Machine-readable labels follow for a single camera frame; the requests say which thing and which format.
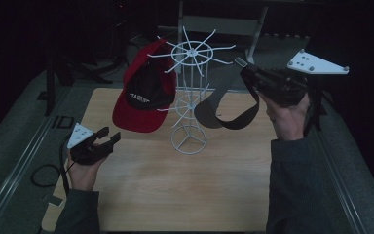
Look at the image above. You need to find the person's left hand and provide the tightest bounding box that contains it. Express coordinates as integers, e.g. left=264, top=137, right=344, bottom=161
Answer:
left=65, top=151, right=109, bottom=193

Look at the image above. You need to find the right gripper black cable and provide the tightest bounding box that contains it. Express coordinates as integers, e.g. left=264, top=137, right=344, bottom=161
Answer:
left=303, top=75, right=326, bottom=137

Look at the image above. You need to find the grey sun visor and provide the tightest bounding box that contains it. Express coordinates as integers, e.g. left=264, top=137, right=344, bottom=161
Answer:
left=193, top=57, right=261, bottom=131

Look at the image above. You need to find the black rectangular frame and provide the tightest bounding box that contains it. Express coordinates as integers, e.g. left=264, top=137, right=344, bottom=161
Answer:
left=51, top=114, right=76, bottom=130

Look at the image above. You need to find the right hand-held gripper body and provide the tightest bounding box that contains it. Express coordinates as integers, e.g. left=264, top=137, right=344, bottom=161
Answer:
left=265, top=48, right=351, bottom=109

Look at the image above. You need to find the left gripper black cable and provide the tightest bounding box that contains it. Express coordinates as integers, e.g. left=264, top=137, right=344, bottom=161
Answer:
left=58, top=136, right=76, bottom=197

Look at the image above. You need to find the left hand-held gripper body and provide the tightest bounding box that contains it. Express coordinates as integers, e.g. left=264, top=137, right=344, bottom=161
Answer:
left=66, top=122, right=115, bottom=166

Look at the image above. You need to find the black cable loop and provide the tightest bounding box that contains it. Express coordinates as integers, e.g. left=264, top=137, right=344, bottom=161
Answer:
left=30, top=163, right=62, bottom=188

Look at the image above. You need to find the person's right hand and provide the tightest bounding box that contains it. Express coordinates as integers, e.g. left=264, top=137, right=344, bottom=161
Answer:
left=256, top=91, right=312, bottom=142

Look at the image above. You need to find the white wire hat rack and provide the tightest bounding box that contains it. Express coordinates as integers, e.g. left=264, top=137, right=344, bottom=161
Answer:
left=147, top=25, right=237, bottom=156

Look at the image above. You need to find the grey metal desk frame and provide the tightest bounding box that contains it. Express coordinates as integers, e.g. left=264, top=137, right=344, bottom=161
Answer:
left=172, top=0, right=270, bottom=66

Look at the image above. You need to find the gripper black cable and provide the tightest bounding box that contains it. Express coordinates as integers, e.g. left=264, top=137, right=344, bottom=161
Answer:
left=58, top=136, right=76, bottom=197
left=303, top=75, right=326, bottom=137

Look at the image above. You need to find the red baseball cap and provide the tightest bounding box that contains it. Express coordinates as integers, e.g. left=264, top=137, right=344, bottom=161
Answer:
left=111, top=38, right=178, bottom=134

